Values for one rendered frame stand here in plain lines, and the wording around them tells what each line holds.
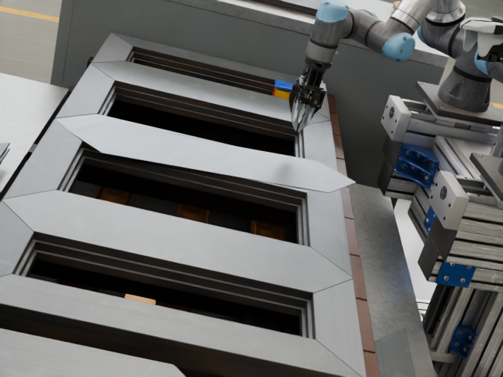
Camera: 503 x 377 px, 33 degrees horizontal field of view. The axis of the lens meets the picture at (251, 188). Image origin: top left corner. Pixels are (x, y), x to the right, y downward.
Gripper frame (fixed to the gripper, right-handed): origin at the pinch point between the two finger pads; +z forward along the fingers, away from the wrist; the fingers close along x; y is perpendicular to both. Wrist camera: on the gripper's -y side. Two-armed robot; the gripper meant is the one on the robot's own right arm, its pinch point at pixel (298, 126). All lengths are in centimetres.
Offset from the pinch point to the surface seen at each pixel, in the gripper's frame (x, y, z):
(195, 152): -25.7, 18.4, 6.4
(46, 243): -51, 71, 9
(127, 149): -42.0, 25.8, 6.6
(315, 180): 5.6, 19.5, 6.0
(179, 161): -29.2, 25.6, 6.5
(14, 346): -49, 103, 9
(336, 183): 11.2, 18.4, 6.0
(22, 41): -134, -272, 92
